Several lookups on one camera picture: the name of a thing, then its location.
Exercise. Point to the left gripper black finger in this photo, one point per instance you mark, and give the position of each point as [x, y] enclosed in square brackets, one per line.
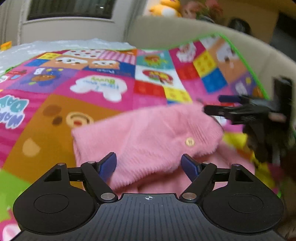
[240, 99]

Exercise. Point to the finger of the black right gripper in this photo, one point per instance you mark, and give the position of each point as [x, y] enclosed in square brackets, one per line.
[230, 113]

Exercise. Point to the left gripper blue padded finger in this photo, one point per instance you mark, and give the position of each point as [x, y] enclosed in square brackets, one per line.
[104, 168]
[193, 169]

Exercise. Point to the pink knit sweater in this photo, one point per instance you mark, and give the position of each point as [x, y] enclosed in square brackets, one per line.
[149, 144]

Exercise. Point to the beige sofa backrest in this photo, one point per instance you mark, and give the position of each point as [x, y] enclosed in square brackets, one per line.
[159, 32]

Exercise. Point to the black round object on shelf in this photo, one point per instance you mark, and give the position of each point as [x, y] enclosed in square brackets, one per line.
[239, 25]

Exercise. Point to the potted red leaf plant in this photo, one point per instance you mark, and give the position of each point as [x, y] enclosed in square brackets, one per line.
[209, 11]

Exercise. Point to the pink plush toy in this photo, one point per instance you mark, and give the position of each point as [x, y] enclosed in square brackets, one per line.
[190, 10]

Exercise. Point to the yellow duck plush toy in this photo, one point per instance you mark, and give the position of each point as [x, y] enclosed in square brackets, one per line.
[169, 8]

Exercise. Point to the white bubble wrap sheet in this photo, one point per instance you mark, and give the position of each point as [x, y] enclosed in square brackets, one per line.
[21, 53]

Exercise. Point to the small yellow toy block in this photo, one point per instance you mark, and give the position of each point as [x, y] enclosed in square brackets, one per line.
[5, 46]

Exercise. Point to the dark window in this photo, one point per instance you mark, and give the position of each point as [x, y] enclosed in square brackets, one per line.
[41, 9]

